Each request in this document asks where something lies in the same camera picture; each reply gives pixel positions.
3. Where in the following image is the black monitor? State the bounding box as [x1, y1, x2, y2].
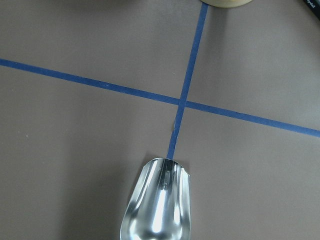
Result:
[303, 0, 320, 20]

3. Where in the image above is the wooden stand with paper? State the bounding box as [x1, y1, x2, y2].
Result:
[201, 0, 252, 8]

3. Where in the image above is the metal ice scoop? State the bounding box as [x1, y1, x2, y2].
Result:
[119, 158, 192, 240]

